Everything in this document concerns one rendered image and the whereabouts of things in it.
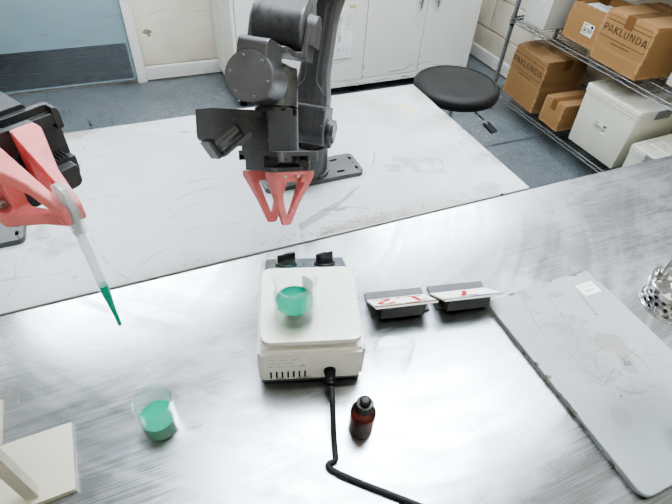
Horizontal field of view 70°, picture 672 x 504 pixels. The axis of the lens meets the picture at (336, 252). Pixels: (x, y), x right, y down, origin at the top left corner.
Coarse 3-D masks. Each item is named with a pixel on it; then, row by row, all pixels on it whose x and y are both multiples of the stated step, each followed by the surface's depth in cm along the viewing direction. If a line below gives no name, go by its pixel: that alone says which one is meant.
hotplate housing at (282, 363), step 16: (272, 352) 56; (288, 352) 57; (304, 352) 57; (320, 352) 57; (336, 352) 57; (352, 352) 57; (272, 368) 58; (288, 368) 58; (304, 368) 59; (320, 368) 59; (336, 368) 59; (352, 368) 60
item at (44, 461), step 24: (0, 408) 44; (0, 432) 42; (48, 432) 54; (72, 432) 54; (0, 456) 43; (24, 456) 52; (48, 456) 52; (72, 456) 52; (0, 480) 50; (24, 480) 47; (48, 480) 50; (72, 480) 51
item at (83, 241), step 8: (72, 232) 35; (80, 240) 35; (88, 240) 36; (88, 248) 36; (88, 256) 36; (88, 264) 37; (96, 264) 37; (96, 272) 38; (96, 280) 38; (104, 280) 39
